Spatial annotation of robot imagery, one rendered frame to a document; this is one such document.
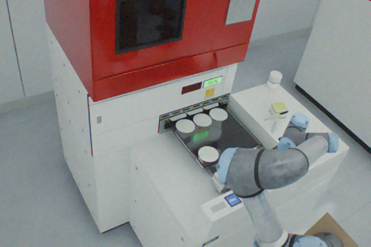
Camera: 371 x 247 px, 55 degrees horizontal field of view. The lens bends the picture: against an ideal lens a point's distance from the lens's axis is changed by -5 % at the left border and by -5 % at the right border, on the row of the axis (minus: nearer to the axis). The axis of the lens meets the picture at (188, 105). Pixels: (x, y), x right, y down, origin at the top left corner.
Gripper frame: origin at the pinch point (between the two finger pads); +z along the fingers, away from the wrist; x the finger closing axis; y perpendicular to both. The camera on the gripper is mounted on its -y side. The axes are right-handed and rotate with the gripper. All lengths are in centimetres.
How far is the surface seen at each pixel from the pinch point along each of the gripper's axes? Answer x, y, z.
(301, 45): -250, 188, 97
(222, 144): 6.8, 33.4, 8.1
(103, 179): 62, 59, 36
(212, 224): 39.4, -4.1, 4.6
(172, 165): 33, 38, 16
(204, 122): 6, 51, 8
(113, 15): 57, 53, -63
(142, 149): 41, 54, 16
